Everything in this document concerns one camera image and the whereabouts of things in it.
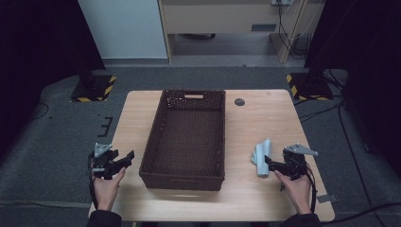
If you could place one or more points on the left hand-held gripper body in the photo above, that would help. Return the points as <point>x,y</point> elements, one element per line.
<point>102,162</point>

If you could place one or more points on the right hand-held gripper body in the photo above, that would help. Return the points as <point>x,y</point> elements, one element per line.
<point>294,164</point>

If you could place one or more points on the light blue cloth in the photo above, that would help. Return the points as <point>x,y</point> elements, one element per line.
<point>261,157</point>

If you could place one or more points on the brown woven basket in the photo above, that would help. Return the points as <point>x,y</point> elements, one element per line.
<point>186,142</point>

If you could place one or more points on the person's left hand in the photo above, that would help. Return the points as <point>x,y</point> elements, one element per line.
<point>107,189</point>

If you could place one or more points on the person's right hand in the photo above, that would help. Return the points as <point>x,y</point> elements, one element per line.
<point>296,192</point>

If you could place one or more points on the grey tape strip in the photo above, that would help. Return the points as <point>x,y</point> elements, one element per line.
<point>326,198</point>

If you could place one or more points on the round black table grommet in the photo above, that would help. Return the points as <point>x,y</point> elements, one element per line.
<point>239,101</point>

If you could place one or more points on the black yellow striped stand base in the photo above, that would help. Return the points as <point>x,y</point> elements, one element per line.
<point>310,88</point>
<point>93,88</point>

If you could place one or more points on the white panel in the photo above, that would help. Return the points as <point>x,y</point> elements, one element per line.
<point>126,28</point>

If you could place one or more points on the dark curtain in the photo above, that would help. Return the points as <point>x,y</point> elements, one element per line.
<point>372,63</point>
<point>38,47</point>

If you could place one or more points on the beige wooden cabinet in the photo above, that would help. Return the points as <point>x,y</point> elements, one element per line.
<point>220,19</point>

